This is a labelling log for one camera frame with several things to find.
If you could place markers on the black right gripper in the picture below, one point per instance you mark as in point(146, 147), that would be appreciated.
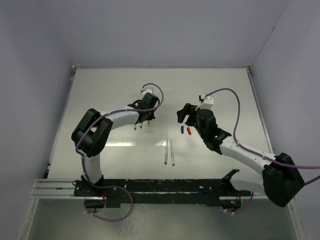
point(188, 109)

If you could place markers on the red pen cap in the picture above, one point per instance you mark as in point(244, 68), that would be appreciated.
point(189, 131)

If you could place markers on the aluminium extrusion rail left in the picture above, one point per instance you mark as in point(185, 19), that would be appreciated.
point(53, 189)

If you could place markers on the silver pen blue tip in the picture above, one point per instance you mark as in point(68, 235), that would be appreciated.
point(166, 152)

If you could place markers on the silver pen red tip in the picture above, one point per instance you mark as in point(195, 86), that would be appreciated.
point(172, 153)

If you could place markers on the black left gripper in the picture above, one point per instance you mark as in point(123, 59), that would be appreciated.
point(151, 116)

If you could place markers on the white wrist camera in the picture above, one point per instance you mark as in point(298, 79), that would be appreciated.
point(145, 90)
point(206, 102)

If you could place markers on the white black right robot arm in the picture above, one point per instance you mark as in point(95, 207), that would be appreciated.
point(279, 179)

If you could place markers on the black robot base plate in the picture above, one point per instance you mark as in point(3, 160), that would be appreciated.
point(115, 192)

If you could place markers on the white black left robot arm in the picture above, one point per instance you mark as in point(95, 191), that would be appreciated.
point(92, 132)

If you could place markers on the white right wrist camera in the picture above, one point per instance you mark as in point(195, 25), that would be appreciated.
point(206, 102)

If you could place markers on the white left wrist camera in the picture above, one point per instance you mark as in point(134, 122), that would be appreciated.
point(145, 90)

